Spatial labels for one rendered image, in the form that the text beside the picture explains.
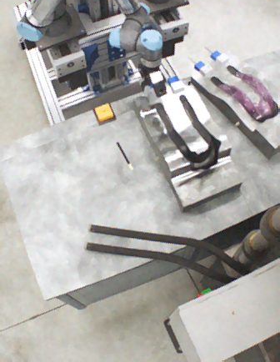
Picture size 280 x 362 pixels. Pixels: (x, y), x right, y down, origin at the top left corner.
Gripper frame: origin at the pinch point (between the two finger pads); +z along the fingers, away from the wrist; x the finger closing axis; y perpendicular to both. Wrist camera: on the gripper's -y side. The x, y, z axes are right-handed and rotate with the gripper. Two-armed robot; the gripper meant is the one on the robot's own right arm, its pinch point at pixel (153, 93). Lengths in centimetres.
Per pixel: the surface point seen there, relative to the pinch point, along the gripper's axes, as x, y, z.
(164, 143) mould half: 5.4, -23.0, 0.2
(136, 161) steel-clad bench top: 16.6, -21.2, 10.4
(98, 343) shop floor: 66, -81, 90
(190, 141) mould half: -3.8, -26.7, -1.7
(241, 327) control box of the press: 21, -96, -57
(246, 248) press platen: -1, -74, -13
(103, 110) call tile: 20.8, 4.4, 6.7
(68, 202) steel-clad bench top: 48, -27, 10
